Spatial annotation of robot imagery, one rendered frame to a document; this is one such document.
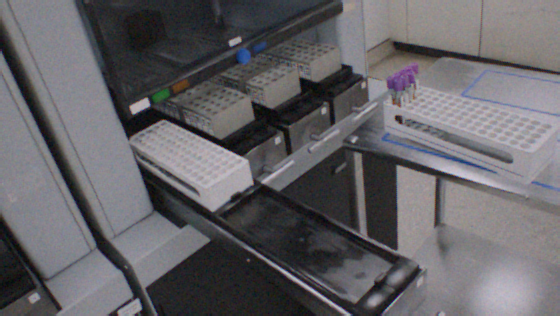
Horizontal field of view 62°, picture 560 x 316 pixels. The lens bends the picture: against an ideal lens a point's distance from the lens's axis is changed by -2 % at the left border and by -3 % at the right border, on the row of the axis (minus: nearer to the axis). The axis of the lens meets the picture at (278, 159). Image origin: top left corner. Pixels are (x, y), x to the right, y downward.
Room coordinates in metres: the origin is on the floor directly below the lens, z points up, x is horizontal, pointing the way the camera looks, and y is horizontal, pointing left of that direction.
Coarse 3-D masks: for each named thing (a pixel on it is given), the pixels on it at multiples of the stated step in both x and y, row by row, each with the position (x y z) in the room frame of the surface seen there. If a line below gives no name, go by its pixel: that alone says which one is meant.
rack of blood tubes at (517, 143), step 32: (416, 96) 0.81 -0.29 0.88; (448, 96) 0.79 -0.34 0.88; (384, 128) 0.81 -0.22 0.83; (416, 128) 0.78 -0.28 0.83; (448, 128) 0.69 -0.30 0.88; (480, 128) 0.66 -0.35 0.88; (512, 128) 0.65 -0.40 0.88; (544, 128) 0.63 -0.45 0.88; (512, 160) 0.63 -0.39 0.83; (544, 160) 0.59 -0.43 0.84
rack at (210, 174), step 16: (160, 128) 0.91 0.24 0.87; (176, 128) 0.90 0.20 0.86; (144, 144) 0.86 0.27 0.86; (160, 144) 0.85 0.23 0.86; (176, 144) 0.83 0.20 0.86; (192, 144) 0.82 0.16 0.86; (208, 144) 0.81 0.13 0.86; (144, 160) 0.86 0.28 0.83; (160, 160) 0.78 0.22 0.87; (176, 160) 0.77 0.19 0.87; (192, 160) 0.76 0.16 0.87; (208, 160) 0.75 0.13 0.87; (224, 160) 0.74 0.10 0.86; (240, 160) 0.73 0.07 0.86; (160, 176) 0.79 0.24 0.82; (176, 176) 0.80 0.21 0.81; (192, 176) 0.72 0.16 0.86; (208, 176) 0.69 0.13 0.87; (224, 176) 0.69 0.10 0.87; (240, 176) 0.70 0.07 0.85; (192, 192) 0.74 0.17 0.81; (208, 192) 0.66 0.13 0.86; (224, 192) 0.68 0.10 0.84; (208, 208) 0.67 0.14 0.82
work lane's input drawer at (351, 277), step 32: (160, 192) 0.77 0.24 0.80; (256, 192) 0.70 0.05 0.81; (192, 224) 0.69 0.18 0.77; (224, 224) 0.62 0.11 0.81; (256, 224) 0.62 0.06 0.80; (288, 224) 0.60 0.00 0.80; (320, 224) 0.59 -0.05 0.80; (256, 256) 0.54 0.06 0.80; (288, 256) 0.53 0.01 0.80; (320, 256) 0.52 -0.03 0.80; (352, 256) 0.50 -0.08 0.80; (384, 256) 0.49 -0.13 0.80; (288, 288) 0.49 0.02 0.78; (320, 288) 0.45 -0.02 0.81; (352, 288) 0.44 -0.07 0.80; (384, 288) 0.42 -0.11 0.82; (416, 288) 0.44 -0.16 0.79
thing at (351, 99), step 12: (300, 84) 1.11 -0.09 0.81; (336, 84) 1.06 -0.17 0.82; (348, 84) 1.05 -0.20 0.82; (360, 84) 1.07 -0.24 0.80; (312, 96) 1.06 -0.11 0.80; (324, 96) 1.03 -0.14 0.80; (336, 96) 1.02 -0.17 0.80; (348, 96) 1.04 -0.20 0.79; (360, 96) 1.07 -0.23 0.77; (336, 108) 1.01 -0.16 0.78; (348, 108) 1.04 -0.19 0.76; (372, 108) 1.03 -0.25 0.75; (336, 120) 1.01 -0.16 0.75
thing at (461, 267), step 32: (448, 64) 1.05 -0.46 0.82; (480, 64) 1.02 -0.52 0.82; (480, 96) 0.87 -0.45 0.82; (512, 96) 0.84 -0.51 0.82; (544, 96) 0.82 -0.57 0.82; (352, 160) 0.79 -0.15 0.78; (384, 160) 0.73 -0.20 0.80; (416, 160) 0.69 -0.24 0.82; (448, 160) 0.67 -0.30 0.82; (352, 192) 0.79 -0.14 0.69; (512, 192) 0.56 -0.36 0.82; (544, 192) 0.54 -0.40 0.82; (352, 224) 0.80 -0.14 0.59; (416, 256) 0.95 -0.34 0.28; (448, 256) 0.93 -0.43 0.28; (480, 256) 0.91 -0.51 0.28; (512, 256) 0.88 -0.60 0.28; (448, 288) 0.82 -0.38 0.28; (480, 288) 0.80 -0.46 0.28; (512, 288) 0.78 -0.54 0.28; (544, 288) 0.76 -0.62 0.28
